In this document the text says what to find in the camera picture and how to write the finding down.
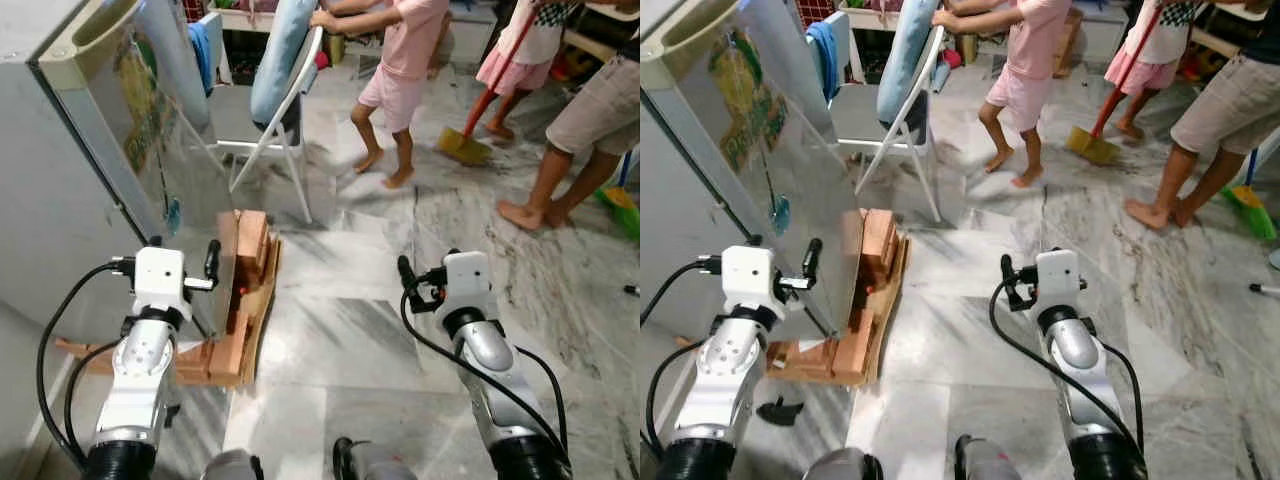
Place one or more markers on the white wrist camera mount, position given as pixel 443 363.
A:
pixel 160 277
pixel 750 277
pixel 468 280
pixel 1058 280

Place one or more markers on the wooden pallet with bricks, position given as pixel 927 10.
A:
pixel 880 290
pixel 250 290

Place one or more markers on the fridge door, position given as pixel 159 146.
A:
pixel 190 150
pixel 810 150

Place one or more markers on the black floor scrap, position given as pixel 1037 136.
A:
pixel 780 411
pixel 172 415

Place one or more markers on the light blue cushion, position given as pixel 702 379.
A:
pixel 905 60
pixel 280 60

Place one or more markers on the white folding chair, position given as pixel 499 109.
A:
pixel 905 140
pixel 285 140

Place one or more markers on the grey robot left leg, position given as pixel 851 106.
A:
pixel 845 467
pixel 232 467

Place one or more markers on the grey robot leg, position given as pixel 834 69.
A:
pixel 845 467
pixel 380 462
pixel 990 462
pixel 232 467

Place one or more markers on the grey robot right leg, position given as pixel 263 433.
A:
pixel 380 462
pixel 990 462

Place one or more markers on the child in pink clothes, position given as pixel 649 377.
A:
pixel 1030 60
pixel 405 60

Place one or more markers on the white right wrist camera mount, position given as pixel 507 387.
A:
pixel 468 280
pixel 1058 280

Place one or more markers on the white storage shelf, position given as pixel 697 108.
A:
pixel 860 40
pixel 232 45

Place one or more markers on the small blue door sticker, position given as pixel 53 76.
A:
pixel 173 215
pixel 781 213

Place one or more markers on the child in pink skirt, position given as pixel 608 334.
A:
pixel 1145 60
pixel 515 65

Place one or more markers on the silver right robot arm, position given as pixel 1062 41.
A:
pixel 488 360
pixel 1078 360

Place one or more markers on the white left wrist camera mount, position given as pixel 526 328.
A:
pixel 160 277
pixel 750 277

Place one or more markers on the green broom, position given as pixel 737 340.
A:
pixel 622 205
pixel 1255 205

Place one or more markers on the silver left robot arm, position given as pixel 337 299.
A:
pixel 140 370
pixel 730 370

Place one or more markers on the blue cloth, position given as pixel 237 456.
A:
pixel 823 55
pixel 203 55

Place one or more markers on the person in khaki shorts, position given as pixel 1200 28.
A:
pixel 1230 100
pixel 600 110

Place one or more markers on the green yellow door sticker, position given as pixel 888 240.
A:
pixel 140 100
pixel 750 100

